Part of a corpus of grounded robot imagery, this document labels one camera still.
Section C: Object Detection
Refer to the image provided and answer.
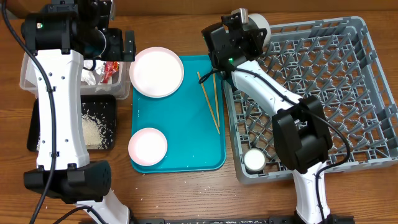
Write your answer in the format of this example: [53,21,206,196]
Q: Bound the grey bowl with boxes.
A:
[248,14,271,47]

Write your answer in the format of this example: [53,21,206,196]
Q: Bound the white cup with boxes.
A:
[243,149,266,173]

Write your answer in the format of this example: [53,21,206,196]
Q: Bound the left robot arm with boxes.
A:
[21,0,136,223]

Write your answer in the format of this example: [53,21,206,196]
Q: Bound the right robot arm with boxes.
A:
[201,12,332,223]

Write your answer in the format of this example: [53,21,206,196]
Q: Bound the grey dishwasher rack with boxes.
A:
[223,17,397,184]

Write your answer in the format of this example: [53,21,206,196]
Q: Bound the red snack wrapper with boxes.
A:
[100,62,119,83]

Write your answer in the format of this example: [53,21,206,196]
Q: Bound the crumpled white tissue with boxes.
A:
[81,60,105,85]

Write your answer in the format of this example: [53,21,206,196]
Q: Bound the clear plastic bin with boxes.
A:
[19,54,131,100]

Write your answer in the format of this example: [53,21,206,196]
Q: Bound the wooden chopstick near rack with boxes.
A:
[212,73,220,128]

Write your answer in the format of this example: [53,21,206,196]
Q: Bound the large pink plate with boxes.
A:
[129,47,184,98]

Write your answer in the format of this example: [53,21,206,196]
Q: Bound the wooden chopstick inner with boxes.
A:
[200,73,221,135]

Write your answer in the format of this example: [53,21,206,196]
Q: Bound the black tray bin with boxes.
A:
[27,95,116,152]

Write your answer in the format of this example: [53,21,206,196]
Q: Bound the rice pile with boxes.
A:
[37,105,114,150]

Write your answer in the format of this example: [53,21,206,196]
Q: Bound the teal plastic tray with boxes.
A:
[131,55,226,174]

